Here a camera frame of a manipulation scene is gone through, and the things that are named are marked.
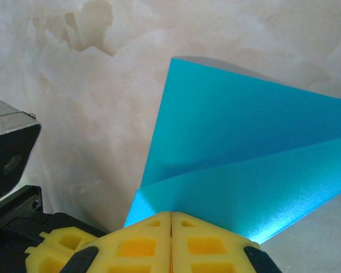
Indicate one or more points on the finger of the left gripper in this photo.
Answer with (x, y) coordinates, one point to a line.
(54, 256)

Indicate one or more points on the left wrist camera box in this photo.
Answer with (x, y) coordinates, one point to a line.
(11, 142)

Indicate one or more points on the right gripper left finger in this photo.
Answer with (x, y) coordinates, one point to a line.
(136, 250)

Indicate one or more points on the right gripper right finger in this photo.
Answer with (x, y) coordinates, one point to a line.
(210, 250)

